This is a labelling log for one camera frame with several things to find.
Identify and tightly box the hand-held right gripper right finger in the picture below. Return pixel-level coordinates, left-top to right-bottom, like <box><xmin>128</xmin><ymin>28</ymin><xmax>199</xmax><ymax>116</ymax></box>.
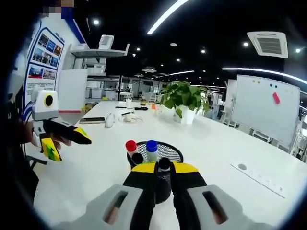
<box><xmin>169</xmin><ymin>161</ymin><xmax>274</xmax><ymax>230</ymax></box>

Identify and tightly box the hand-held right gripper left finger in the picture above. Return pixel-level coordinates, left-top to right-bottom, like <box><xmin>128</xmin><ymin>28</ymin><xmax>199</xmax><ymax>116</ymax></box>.
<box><xmin>51</xmin><ymin>161</ymin><xmax>159</xmax><ymax>230</ymax></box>

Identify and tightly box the black cap whiteboard marker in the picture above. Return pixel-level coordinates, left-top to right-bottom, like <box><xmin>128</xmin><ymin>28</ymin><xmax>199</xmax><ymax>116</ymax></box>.
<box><xmin>131</xmin><ymin>153</ymin><xmax>144</xmax><ymax>165</ymax></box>
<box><xmin>158</xmin><ymin>157</ymin><xmax>171</xmax><ymax>172</ymax></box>

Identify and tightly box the red cap whiteboard marker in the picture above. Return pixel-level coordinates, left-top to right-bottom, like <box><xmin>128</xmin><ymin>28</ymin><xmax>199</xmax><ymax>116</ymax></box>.
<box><xmin>125</xmin><ymin>140</ymin><xmax>139</xmax><ymax>156</ymax></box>

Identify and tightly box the black mesh pen holder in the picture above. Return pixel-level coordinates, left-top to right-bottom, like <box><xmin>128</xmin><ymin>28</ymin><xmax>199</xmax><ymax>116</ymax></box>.
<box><xmin>126</xmin><ymin>140</ymin><xmax>184</xmax><ymax>205</ymax></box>

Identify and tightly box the blue cap whiteboard marker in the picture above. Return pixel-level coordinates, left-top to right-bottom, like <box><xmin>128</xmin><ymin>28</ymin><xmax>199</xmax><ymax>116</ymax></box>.
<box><xmin>145</xmin><ymin>140</ymin><xmax>159</xmax><ymax>163</ymax></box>

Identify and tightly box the white rolling whiteboard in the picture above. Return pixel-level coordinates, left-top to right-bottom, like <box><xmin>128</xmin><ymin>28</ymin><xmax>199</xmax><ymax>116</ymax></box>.
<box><xmin>230</xmin><ymin>74</ymin><xmax>302</xmax><ymax>147</ymax></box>

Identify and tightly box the person's left hand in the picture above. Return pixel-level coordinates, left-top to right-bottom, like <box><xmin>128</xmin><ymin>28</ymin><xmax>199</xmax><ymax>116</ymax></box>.
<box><xmin>24</xmin><ymin>121</ymin><xmax>72</xmax><ymax>150</ymax></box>

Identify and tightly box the black smartphone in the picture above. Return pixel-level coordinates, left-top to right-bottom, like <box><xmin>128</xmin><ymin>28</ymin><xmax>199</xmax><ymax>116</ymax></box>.
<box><xmin>79</xmin><ymin>116</ymin><xmax>106</xmax><ymax>125</ymax></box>

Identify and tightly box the white standing panel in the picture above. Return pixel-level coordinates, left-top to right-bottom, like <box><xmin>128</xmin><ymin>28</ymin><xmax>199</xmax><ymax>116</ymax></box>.
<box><xmin>58</xmin><ymin>69</ymin><xmax>88</xmax><ymax>113</ymax></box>

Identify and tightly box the operator in white shirt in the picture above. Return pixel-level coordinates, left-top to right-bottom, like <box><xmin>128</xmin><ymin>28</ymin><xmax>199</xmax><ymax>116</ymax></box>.
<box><xmin>7</xmin><ymin>115</ymin><xmax>39</xmax><ymax>209</ymax></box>

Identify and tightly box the white oval device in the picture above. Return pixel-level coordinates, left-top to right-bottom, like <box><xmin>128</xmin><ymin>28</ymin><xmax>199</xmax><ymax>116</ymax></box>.
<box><xmin>105</xmin><ymin>113</ymin><xmax>116</xmax><ymax>129</ymax></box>

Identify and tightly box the white chest-worn device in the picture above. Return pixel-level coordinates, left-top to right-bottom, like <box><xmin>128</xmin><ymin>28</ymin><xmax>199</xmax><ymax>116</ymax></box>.
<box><xmin>8</xmin><ymin>54</ymin><xmax>26</xmax><ymax>96</ymax></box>

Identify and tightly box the clear round dish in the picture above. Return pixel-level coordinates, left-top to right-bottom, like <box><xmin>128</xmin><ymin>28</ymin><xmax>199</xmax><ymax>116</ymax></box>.
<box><xmin>121</xmin><ymin>114</ymin><xmax>144</xmax><ymax>123</ymax></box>

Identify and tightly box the grey metal shelving rack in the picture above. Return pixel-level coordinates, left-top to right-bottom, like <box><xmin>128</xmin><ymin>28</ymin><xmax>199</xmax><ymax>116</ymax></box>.
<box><xmin>69</xmin><ymin>43</ymin><xmax>130</xmax><ymax>101</ymax></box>

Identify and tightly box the white ribbed device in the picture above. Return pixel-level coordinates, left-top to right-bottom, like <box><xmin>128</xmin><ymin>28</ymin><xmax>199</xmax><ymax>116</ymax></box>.
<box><xmin>98</xmin><ymin>34</ymin><xmax>115</xmax><ymax>50</ymax></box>

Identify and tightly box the green potted plant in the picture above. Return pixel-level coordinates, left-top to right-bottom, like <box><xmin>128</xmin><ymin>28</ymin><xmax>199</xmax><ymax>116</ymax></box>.
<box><xmin>159</xmin><ymin>80</ymin><xmax>211</xmax><ymax>125</ymax></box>

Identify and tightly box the thin curved ceiling light strip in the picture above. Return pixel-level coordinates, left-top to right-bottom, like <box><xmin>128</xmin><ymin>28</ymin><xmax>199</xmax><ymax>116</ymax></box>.
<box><xmin>222</xmin><ymin>67</ymin><xmax>307</xmax><ymax>85</ymax></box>

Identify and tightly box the long curved ceiling light strip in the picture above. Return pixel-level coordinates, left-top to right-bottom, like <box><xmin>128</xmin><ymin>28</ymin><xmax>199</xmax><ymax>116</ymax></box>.
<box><xmin>146</xmin><ymin>0</ymin><xmax>190</xmax><ymax>35</ymax></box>

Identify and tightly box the ceiling air conditioner vent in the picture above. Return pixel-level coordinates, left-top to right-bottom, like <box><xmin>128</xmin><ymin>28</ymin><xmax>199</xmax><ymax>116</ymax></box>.
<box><xmin>247</xmin><ymin>31</ymin><xmax>288</xmax><ymax>59</ymax></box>

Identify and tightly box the wall poster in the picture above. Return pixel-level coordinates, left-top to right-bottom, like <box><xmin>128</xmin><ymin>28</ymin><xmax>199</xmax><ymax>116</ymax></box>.
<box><xmin>24</xmin><ymin>26</ymin><xmax>65</xmax><ymax>113</ymax></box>

